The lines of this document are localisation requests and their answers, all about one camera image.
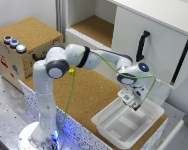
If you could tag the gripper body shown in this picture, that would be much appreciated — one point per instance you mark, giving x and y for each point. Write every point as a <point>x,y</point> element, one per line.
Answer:
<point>129,94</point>

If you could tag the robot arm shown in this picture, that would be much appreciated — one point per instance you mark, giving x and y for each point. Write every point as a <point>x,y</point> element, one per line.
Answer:
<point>44,96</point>

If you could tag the green button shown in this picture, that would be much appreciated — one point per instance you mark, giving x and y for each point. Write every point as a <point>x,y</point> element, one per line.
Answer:
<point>21,48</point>

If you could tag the wooden drawer box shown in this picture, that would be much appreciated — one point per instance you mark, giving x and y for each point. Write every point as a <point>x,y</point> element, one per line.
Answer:
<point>25,33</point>

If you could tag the white sliding door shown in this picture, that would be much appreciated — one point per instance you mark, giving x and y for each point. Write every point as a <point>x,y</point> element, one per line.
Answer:
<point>160,40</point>

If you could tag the white plastic box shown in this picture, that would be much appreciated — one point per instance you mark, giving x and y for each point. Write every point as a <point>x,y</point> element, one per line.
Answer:
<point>124,128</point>

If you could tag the white cabinet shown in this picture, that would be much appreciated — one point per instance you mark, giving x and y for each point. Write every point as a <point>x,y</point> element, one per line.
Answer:
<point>94,13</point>

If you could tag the blue button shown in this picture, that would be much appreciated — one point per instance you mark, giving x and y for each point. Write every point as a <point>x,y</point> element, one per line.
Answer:
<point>14,42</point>

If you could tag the yellow block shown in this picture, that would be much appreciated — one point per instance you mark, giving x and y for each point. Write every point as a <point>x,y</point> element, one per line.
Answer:
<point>71,72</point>

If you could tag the red button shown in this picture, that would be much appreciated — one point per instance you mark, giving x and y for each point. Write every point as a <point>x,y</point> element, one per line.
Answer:
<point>7,39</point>

